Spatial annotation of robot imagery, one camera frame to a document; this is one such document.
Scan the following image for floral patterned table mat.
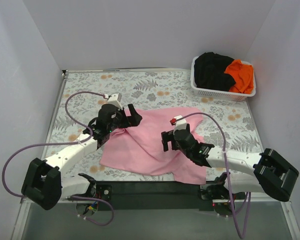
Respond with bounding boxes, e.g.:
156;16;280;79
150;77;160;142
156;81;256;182
41;69;270;182

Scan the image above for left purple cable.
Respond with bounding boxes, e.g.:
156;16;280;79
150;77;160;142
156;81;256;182
1;91;115;227

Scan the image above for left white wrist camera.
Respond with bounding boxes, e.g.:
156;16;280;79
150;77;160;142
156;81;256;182
103;93;123;110

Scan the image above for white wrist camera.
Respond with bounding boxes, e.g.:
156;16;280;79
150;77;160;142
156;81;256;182
103;93;123;110
170;115;188;131

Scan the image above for pink t-shirt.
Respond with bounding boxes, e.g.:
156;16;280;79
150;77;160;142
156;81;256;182
100;107;206;185

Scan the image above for white plastic laundry basket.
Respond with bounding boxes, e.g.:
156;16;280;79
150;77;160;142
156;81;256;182
190;56;257;102

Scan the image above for orange t-shirt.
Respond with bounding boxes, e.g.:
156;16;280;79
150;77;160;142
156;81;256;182
224;59;254;95

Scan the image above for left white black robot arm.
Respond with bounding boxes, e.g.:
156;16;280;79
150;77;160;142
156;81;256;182
21;103;142;210

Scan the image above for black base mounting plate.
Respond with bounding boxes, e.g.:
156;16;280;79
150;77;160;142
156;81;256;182
67;180;243;212

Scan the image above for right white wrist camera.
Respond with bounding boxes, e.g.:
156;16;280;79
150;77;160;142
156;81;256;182
170;115;188;131

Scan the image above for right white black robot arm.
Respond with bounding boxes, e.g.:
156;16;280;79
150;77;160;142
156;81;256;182
161;129;299;202

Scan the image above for black t-shirt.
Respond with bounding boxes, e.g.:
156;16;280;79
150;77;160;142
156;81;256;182
194;52;236;92

